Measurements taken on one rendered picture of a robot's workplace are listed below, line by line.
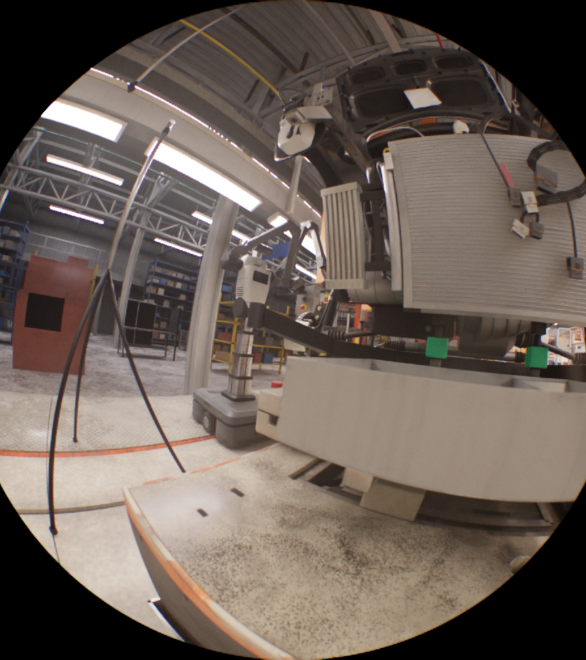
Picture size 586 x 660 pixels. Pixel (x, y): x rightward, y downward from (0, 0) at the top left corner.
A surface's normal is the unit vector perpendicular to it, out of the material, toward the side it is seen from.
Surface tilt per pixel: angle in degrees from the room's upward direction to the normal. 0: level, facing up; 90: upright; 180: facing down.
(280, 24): 180
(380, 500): 90
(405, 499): 90
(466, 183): 106
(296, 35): 180
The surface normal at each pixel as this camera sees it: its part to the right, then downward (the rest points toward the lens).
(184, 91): -0.13, 0.99
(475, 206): -0.60, 0.16
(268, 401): -0.58, -0.11
